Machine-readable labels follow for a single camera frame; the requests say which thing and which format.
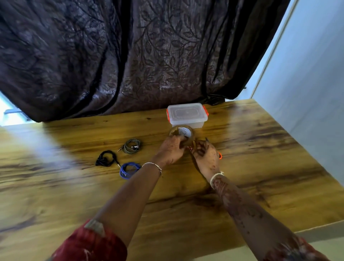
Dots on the person's left hand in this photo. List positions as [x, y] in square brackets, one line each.
[169, 152]

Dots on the person's right hand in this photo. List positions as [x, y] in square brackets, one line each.
[206, 158]

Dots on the person's left fingers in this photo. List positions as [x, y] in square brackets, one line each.
[179, 139]

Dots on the person's right fingers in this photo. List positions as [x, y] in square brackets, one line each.
[199, 146]

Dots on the clear packing tape roll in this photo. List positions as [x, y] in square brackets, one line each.
[182, 133]

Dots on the person's right forearm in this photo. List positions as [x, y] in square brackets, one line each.
[247, 212]

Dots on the person's left forearm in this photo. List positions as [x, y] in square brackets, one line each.
[129, 201]

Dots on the clear plastic box orange clips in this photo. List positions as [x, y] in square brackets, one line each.
[187, 114]

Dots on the white thread wristband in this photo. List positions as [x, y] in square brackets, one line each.
[215, 177]

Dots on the dark leaf-patterned curtain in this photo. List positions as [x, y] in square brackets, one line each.
[121, 53]

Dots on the red patterned left sleeve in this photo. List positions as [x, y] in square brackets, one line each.
[91, 243]

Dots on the red patterned sleeve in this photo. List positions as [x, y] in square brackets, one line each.
[293, 250]
[91, 243]

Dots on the red patterned right sleeve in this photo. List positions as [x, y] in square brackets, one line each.
[293, 250]

